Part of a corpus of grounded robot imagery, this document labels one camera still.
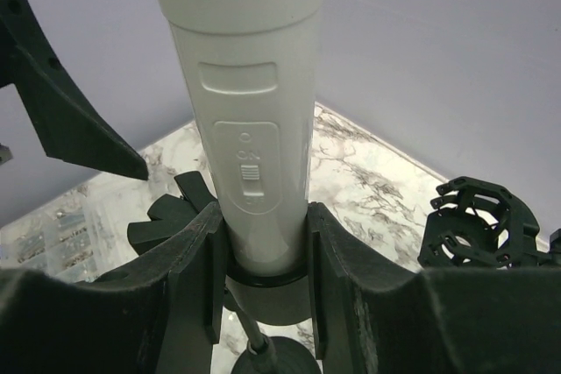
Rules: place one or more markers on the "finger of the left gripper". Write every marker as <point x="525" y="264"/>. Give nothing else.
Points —
<point x="67" y="125"/>

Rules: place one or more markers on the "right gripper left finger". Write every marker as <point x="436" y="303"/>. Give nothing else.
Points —
<point x="160" y="313"/>

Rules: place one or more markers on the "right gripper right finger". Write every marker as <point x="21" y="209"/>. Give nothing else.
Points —
<point x="371" y="315"/>

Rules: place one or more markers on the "clip round-base stand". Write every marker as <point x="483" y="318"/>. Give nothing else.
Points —
<point x="279" y="300"/>

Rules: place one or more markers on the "white microphone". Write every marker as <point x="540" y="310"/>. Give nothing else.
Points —
<point x="250" y="68"/>

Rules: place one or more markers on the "clear plastic screw box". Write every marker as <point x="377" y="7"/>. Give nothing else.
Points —
<point x="59" y="239"/>

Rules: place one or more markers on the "shock mount round-base stand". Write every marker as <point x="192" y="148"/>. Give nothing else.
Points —
<point x="476" y="223"/>

